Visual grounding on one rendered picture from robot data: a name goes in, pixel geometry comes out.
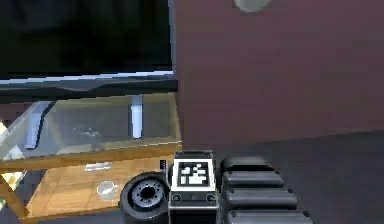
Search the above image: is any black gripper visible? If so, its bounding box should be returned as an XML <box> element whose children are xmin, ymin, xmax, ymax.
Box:
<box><xmin>119</xmin><ymin>171</ymin><xmax>172</xmax><ymax>224</ymax></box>

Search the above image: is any flat white remote control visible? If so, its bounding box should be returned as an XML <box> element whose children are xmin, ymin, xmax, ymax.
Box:
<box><xmin>83</xmin><ymin>161</ymin><xmax>114</xmax><ymax>172</ymax></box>

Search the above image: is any glass-topped wooden television stand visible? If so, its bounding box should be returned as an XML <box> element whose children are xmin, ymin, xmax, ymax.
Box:
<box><xmin>0</xmin><ymin>91</ymin><xmax>184</xmax><ymax>224</ymax></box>

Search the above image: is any black television set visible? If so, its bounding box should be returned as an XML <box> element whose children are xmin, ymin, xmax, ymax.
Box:
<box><xmin>0</xmin><ymin>0</ymin><xmax>179</xmax><ymax>151</ymax></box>

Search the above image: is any round grey wall disc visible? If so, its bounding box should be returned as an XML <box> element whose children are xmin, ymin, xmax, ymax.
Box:
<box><xmin>233</xmin><ymin>0</ymin><xmax>270</xmax><ymax>14</ymax></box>

